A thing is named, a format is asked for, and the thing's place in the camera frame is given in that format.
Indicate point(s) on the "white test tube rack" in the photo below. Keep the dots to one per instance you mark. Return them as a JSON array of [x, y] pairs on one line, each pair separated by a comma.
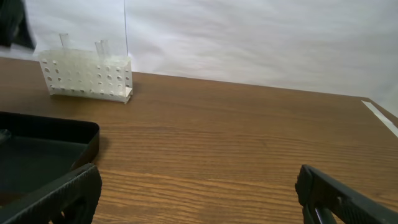
[[87, 74]]

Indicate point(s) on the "black tray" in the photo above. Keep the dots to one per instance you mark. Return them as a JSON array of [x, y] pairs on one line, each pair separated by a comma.
[[37, 155]]

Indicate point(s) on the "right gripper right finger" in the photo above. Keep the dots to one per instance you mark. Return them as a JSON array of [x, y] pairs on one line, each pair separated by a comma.
[[351, 202]]

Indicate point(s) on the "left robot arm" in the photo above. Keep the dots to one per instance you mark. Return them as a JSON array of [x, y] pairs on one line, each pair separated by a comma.
[[12, 21]]

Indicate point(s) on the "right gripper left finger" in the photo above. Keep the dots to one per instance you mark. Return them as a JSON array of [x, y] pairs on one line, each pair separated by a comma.
[[62, 199]]

